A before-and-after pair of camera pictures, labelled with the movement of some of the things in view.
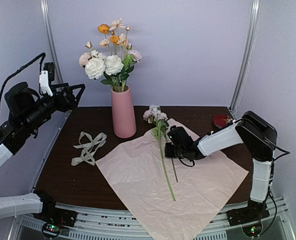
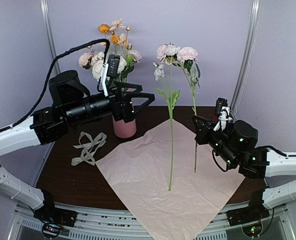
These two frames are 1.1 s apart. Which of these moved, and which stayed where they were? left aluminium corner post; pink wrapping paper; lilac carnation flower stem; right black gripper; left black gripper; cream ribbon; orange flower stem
Moved: right black gripper; left black gripper; lilac carnation flower stem
Stayed: orange flower stem; left aluminium corner post; pink wrapping paper; cream ribbon
